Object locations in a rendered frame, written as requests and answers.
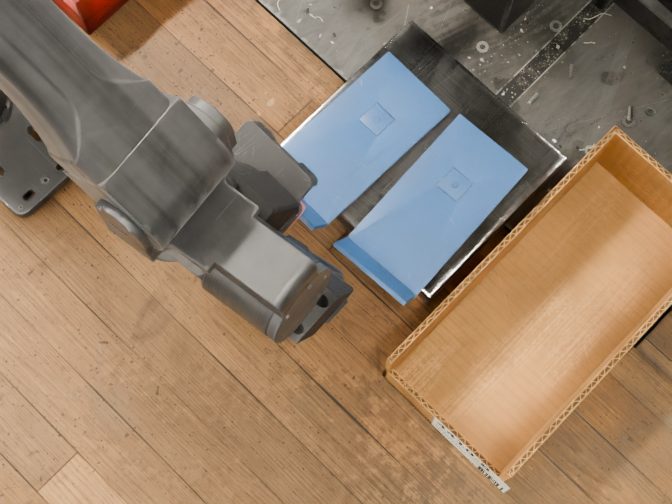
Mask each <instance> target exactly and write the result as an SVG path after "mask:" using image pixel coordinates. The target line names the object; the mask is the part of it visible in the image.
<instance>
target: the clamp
mask: <svg viewBox="0 0 672 504"><path fill-rule="evenodd" d="M611 1H613V2H614V3H615V4H616V5H617V6H619V7H620V8H621V9H622V10H623V11H624V12H626V13H627V14H628V15H629V16H630V17H631V18H633V19H634V20H635V21H636V22H637V23H638V24H640V25H641V26H642V27H643V28H644V29H645V30H647V31H648V32H649V33H650V34H651V35H652V36H654V37H655V38H656V39H657V40H658V41H659V42H661V43H662V44H663V45H664V46H665V47H666V48H668V49H669V50H670V51H671V52H672V0H611ZM609 2H610V0H595V1H594V4H595V6H596V7H597V8H598V9H605V8H606V7H607V6H608V4H609Z"/></svg>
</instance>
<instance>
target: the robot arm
mask: <svg viewBox="0 0 672 504"><path fill-rule="evenodd" d="M32 130H34V131H36V132H37V133H38V135H39V136H40V138H41V139H42V140H41V141H36V140H35V139H34V138H33V137H32V136H31V135H30V134H29V132H30V131H32ZM0 167H1V168H2V169H3V170H4V171H5V172H4V174H3V175H0V200H1V201H2V202H3V203H4V204H5V205H6V206H7V207H8V208H9V209H10V210H11V211H12V212H13V213H14V214H15V215H17V216H18V217H22V218H25V217H29V216H31V215H32V214H34V213H35V212H36V211H37V210H38V209H39V208H40V207H41V206H42V205H43V204H44V203H46V202H47V201H48V200H49V199H50V198H51V197H52V196H53V195H54V194H55V193H56V192H58V191H59V190H60V189H61V188H62V187H63V186H64V185H65V184H66V183H67V182H68V181H70V180H73V181H74V182H75V183H76V184H77V185H78V186H79V187H80V188H81V189H82V190H83V191H84V192H85V193H87V194H88V195H89V196H90V197H91V198H92V199H93V200H94V201H95V202H96V204H95V205H94V208H95V209H96V211H97V212H98V214H99V215H100V217H101V218H102V220H103V221H104V223H105V225H106V226H107V228H108V229H109V230H110V231H112V232H113V233H114V234H116V235H117V236H118V237H120V238H121V239H122V240H123V241H125V242H126V243H127V244H129V245H130V246H131V247H133V248H134V249H135V250H137V251H138V252H139V253H141V254H142V255H143V256H145V257H146V258H147V259H149V260H150V261H151V262H154V261H155V260H156V259H157V260H160V261H164V262H178V263H180V264H181V265H182V266H184V267H185V268H187V269H188V270H189V271H191V272H192V273H193V274H195V275H196V276H197V277H199V278H200V279H201V280H202V288H203V289H205V290H206V291H207V292H209V293H210V294H211V295H213V296H214V297H215V298H217V299H218V300H219V301H221V302H222V303H223V304H225V305H226V306H227V307H229V308H230V309H231V310H233V311H234V312H235V313H237V314H238V315H239V316H241V317H242V318H243V319H245V320H246V321H247V322H249V323H250V324H251V325H253V326H254V327H255V328H257V329H258V330H259V331H261V332H262V333H263V334H265V335H266V336H267V337H269V338H270V339H271V340H273V341H274V342H275V343H280V342H282V341H283V340H285V339H286V338H287V337H289V338H290V339H291V340H292V341H293V342H294V343H295V344H297V343H299V342H301V341H303V340H305V339H307V338H309V337H311V336H313V335H314V334H315V333H316V332H317V331H318V330H319V329H320V327H321V326H322V325H323V324H324V323H327V324H328V323H329V322H330V321H331V320H332V319H333V318H334V317H335V316H336V315H337V314H338V312H339V311H340V310H341V309H342V308H343V307H344V306H345V305H346V304H347V303H348V297H349V296H350V294H351V293H352V292H353V291H354V290H353V287H352V286H350V285H349V284H347V283H346V282H345V281H344V277H343V274H342V271H341V270H339V269H338V268H336V267H335V266H333V265H332V264H330V263H328V262H327V261H325V260H324V259H322V258H321V257H319V256H318V255H316V254H315V253H313V252H311V251H310V250H309V249H308V246H306V245H305V244H303V243H301V242H300V241H298V240H297V239H295V238H294V237H292V236H291V235H289V234H288V235H287V236H284V235H283V233H284V232H285V231H286V229H287V228H290V227H291V226H292V225H293V224H294V223H295V221H296V220H297V219H298V218H299V217H300V216H301V215H302V213H303V212H304V211H305V209H306V206H305V205H304V203H303V202H302V201H301V200H302V199H303V198H304V197H305V195H306V194H307V193H308V192H309V191H310V190H311V189H312V187H313V186H317V183H318V180H317V177H316V175H315V174H314V173H313V172H312V171H311V170H310V169H308V168H307V167H306V166H305V165H304V164H303V163H302V162H300V163H298V162H297V161H296V160H295V159H294V158H293V157H292V156H291V155H290V154H289V153H288V152H287V151H286V150H285V149H284V148H283V147H282V146H281V145H280V144H279V143H278V142H277V141H276V137H275V136H274V134H273V133H272V132H271V131H270V130H269V129H268V128H267V127H266V126H265V125H264V124H263V123H262V122H261V121H258V120H252V121H246V122H245V123H244V124H243V125H242V126H241V127H240V128H239V130H238V131H237V132H236V133H235V134H234V130H233V127H232V125H231V124H230V122H229V121H228V120H227V119H226V118H225V116H224V115H223V114H222V113H221V112H219V111H218V110H217V109H216V108H215V107H214V106H212V105H211V104H210V103H208V102H207V101H205V100H204V99H202V98H200V97H197V96H191V97H190V98H189V99H188V101H187V102H184V101H183V100H182V99H181V98H180V97H178V96H174V95H169V94H165V93H162V92H161V91H160V90H159V89H158V88H157V87H156V86H155V85H154V84H153V83H152V82H151V81H150V80H149V79H146V78H144V77H141V76H140V75H138V74H136V73H135V72H133V71H132V70H130V69H129V68H127V67H126V66H124V65H123V64H121V63H120V62H119V61H117V60H116V59H114V58H113V57H112V56H110V55H109V54H108V53H107V52H105V51H104V50H103V49H102V48H100V47H99V46H98V45H97V44H96V43H94V42H93V41H92V40H91V39H90V38H89V37H88V36H87V35H86V34H85V33H83V32H82V31H81V30H80V29H79V28H78V27H77V26H76V25H75V24H74V23H73V22H72V21H71V20H70V19H69V18H68V17H67V16H66V15H65V13H64V12H63V11H62V10H61V9H60V8H59V7H58V6H57V5H56V4H55V3H54V2H53V1H52V0H0ZM61 167H63V169H62V170H61V171H58V170H59V169H60V168H61ZM33 193H35V195H34V196H33V197H32V198H31V199H29V200H28V201H25V200H26V199H27V198H28V197H29V196H30V195H31V194H33Z"/></svg>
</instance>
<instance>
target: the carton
mask: <svg viewBox="0 0 672 504"><path fill-rule="evenodd" d="M671 304H672V174H670V173H669V172H668V171H667V170H666V169H665V168H664V167H662V166H661V165H660V164H659V163H658V162H657V161H656V160H654V159H653V158H652V157H651V156H650V155H649V154H648V153H646V152H645V151H644V150H643V149H642V148H641V147H640V146H639V145H637V144H636V143H635V142H634V141H633V140H632V139H631V138H629V137H628V136H627V135H626V134H625V133H624V132H623V131H621V130H620V129H619V128H618V127H617V126H614V127H613V128H612V129H611V130H610V131H609V132H608V133H607V134H606V135H605V136H604V137H603V138H602V139H601V140H600V141H599V142H598V143H597V144H596V145H595V146H594V147H593V148H592V149H591V150H590V151H589V152H588V153H587V154H586V155H585V156H584V157H583V159H582V160H581V161H580V162H579V163H578V164H577V165H576V166H575V167H574V168H573V169H572V170H571V171H570V172H569V173H568V174H567V175H566V176H565V177H564V178H563V179H562V180H561V181H560V182H559V183H558V184H557V185H556V186H555V187H554V188H553V189H552V190H551V191H550V192H549V193H548V194H547V195H546V196H545V197H544V198H543V199H542V200H541V201H540V203H539V204H538V205H537V206H536V207H535V208H534V209H533V210H532V211H531V212H530V213H529V214H528V215H527V216H526V217H525V218H524V219H523V220H522V221H521V222H520V223H519V224H518V225H517V226H516V227H515V228H514V229H513V230H512V231H511V232H510V233H509V234H508V235H507V236H506V237H505V238H504V239H503V240H502V241H501V242H500V243H499V244H498V246H497V247H496V248H495V249H494V250H493V251H492V252H491V253H490V254H489V255H488V256H487V257H486V258H485V259H484V260H483V261H482V262H481V263H480V264H479V265H478V266H477V267H476V268H475V269H474V270H473V271H472V272H471V273H470V274H469V275H468V276H467V277H466V278H465V279H464V280H463V281H462V282H461V283H460V284H459V285H458V286H457V287H456V288H455V290H454V291H453V292H452V293H451V294H450V295H449V296H448V297H447V298H446V299H445V300H444V301H443V302H442V303H441V304H440V305H439V306H438V307H437V308H436V309H435V310H434V311H433V312H432V313H431V314H430V315H429V316H428V317H427V318H426V319H425V320H424V321H423V322H422V323H421V324H420V325H419V326H418V327H417V328H416V329H415V330H414V331H413V332H412V334H411V335H410V336H409V337H408V338H407V339H406V340H405V341H404V342H403V343H402V344H401V345H400V346H399V347H398V348H397V349H396V350H395V351H394V352H393V353H392V354H391V355H390V356H389V357H388V358H387V361H386V364H385V366H384V369H383V372H382V376H383V377H384V378H385V379H386V380H387V381H388V382H389V383H390V384H392V385H393V386H394V387H395V388H396V389H397V390H398V391H399V392H400V393H401V394H402V395H403V396H404V397H405V398H406V399H407V400H408V401H409V402H410V403H411V404H412V405H413V406H414V407H415V408H416V409H418V410H419V411H420V412H421V413H422V414H423V415H424V416H425V417H426V418H427V419H428V420H429V421H430V422H431V424H432V425H433V426H434V427H435V428H436V429H437V430H438V431H439V432H440V433H442V434H443V435H444V436H445V437H446V438H447V439H448V440H449V441H450V442H451V443H452V444H453V445H454V446H455V447H456V448H457V449H458V450H459V451H460V452H461V453H462V454H463V455H464V456H465V457H466V458H468V459H469V460H470V461H471V462H472V463H473V464H474V465H475V466H476V467H477V468H478V469H479V470H480V471H481V472H482V473H483V474H484V475H485V476H486V477H487V478H488V479H489V480H490V481H491V482H493V483H494V484H495V485H496V486H497V487H498V488H499V489H500V490H501V491H502V492H503V493H505V492H507V491H508V490H510V489H511V488H510V487H509V486H508V485H507V484H505V483H504V482H503V481H505V480H507V479H509V478H511V477H512V476H513V475H514V474H515V473H516V472H517V471H518V470H519V468H520V467H521V466H522V465H523V464H524V463H525V462H526V461H527V460H528V459H529V458H530V457H531V456H532V454H533V453H534V452H535V451H536V450H537V449H538V448H539V447H540V446H541V445H542V444H543V443H544V441H545V440H546V439H547V438H548V437H549V436H550V435H551V434H552V433H553V432H554V431H555V430H556V428H557V427H558V426H559V425H560V424H561V423H562V422H563V421H564V420H565V419H566V418H567V417H568V415H569V414H570V413H571V412H572V411H573V410H574V409H575V408H576V407H577V406H578V405H579V404H580V403H581V401H582V400H583V399H584V398H585V397H586V396H587V395H588V394H589V393H590V392H591V391H592V390H593V388H594V387H595V386H596V385H597V384H598V383H599V382H600V381H601V380H602V379H603V378H604V377H605V375H606V374H607V373H608V372H609V371H610V370H611V369H612V368H613V367H614V366H615V365H616V364H617V362H618V361H619V360H620V359H621V358H622V357H623V356H624V355H625V354H626V353H627V352H628V351H629V350H630V348H631V347H632V346H633V345H634V344H635V343H636V342H637V341H638V340H639V339H640V338H641V337H642V335H643V334H644V333H645V332H646V331H647V330H648V329H649V328H650V327H651V326H652V325H653V324H654V322H655V321H656V320H657V319H658V318H659V317H660V316H661V315H662V314H663V313H664V312H665V311H666V309H667V308H668V307H669V306H670V305H671Z"/></svg>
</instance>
